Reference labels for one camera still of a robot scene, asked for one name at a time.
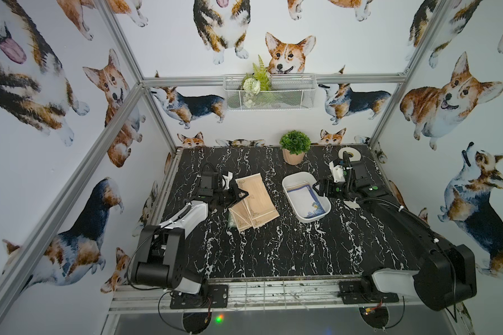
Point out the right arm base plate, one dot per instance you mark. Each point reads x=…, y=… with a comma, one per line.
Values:
x=363, y=291

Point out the blue bordered floral paper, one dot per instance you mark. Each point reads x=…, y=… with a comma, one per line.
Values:
x=305, y=202

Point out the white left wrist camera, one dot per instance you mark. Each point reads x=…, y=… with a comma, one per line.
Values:
x=227, y=178

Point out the white storage box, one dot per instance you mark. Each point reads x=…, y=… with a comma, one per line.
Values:
x=305, y=177

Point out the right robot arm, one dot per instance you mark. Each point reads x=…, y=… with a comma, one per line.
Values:
x=445, y=273

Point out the white wire wall basket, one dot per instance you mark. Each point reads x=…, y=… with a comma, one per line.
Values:
x=289, y=92

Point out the potted green plant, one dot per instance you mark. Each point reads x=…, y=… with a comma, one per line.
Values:
x=295, y=145

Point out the white tape roll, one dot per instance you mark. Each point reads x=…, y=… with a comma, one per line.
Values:
x=353, y=154

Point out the tan stationery paper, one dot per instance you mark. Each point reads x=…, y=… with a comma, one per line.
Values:
x=240, y=217
x=258, y=204

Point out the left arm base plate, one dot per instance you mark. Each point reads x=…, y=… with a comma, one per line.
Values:
x=215, y=296

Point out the artificial fern and flower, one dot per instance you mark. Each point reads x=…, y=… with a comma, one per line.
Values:
x=254, y=86

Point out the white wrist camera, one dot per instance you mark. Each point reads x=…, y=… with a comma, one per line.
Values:
x=337, y=171
x=227, y=178

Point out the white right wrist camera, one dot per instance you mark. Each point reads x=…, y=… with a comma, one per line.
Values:
x=337, y=171

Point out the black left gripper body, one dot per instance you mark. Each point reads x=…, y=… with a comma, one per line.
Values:
x=227, y=196

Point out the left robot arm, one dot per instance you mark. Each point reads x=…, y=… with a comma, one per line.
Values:
x=159, y=262

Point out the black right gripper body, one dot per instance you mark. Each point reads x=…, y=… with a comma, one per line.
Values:
x=337, y=190

